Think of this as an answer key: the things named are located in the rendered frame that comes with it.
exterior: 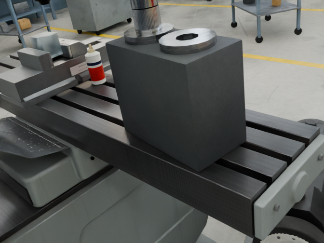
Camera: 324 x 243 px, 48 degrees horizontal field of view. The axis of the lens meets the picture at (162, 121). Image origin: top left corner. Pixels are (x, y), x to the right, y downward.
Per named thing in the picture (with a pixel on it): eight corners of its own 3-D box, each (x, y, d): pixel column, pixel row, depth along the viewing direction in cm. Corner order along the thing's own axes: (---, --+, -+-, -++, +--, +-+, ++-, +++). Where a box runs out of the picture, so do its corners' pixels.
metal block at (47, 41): (51, 51, 105) (46, 31, 102) (63, 53, 101) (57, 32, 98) (35, 57, 102) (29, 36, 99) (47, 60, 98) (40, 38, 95)
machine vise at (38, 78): (97, 56, 122) (89, 23, 117) (126, 61, 112) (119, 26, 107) (0, 97, 102) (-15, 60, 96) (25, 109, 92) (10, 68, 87)
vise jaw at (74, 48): (64, 47, 111) (60, 34, 109) (87, 52, 103) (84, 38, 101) (47, 54, 107) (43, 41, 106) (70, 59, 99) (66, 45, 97)
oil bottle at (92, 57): (100, 78, 103) (91, 40, 98) (109, 80, 100) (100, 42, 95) (88, 83, 101) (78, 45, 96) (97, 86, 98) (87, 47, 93)
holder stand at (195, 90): (168, 108, 80) (155, 17, 71) (248, 141, 64) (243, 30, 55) (124, 130, 74) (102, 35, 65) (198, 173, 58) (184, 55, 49)
